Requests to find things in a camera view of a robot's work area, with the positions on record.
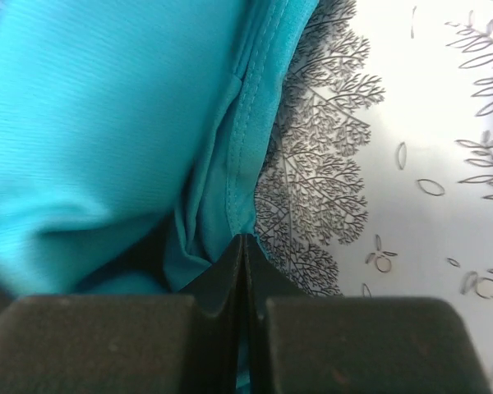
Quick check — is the teal t shirt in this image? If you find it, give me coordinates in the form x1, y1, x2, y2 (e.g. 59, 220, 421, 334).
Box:
0, 0, 320, 394

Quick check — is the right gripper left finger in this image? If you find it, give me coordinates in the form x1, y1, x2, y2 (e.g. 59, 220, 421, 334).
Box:
0, 236, 244, 393

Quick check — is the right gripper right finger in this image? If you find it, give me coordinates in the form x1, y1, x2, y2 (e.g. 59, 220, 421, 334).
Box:
242, 236, 491, 393

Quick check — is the floral table cloth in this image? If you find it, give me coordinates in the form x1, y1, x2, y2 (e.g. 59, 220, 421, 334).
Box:
255, 1, 493, 388

